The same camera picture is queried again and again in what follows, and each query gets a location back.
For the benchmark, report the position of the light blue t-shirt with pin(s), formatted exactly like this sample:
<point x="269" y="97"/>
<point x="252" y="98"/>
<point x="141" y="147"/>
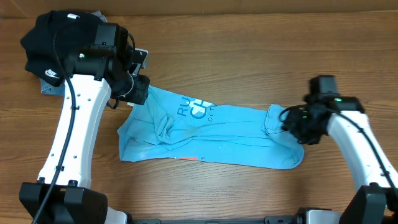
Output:
<point x="173" y="126"/>

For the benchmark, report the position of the grey folded garment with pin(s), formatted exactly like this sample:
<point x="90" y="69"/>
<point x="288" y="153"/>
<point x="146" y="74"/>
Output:
<point x="100" y="15"/>

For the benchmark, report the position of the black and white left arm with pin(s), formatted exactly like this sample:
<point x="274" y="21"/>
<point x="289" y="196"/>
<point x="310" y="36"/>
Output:
<point x="62" y="192"/>

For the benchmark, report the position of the blue denim folded garment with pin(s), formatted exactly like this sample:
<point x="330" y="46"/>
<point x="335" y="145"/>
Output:
<point x="48" y="89"/>

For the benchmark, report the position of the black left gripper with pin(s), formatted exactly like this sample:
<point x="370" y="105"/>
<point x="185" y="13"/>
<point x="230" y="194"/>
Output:
<point x="141" y="93"/>

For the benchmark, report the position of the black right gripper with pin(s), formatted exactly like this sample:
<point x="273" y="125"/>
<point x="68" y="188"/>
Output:
<point x="292" y="125"/>

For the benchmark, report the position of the black folded nike garment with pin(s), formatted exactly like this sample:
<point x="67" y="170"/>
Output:
<point x="53" y="37"/>

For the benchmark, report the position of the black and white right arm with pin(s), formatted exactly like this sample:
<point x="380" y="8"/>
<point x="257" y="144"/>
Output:
<point x="343" y="118"/>

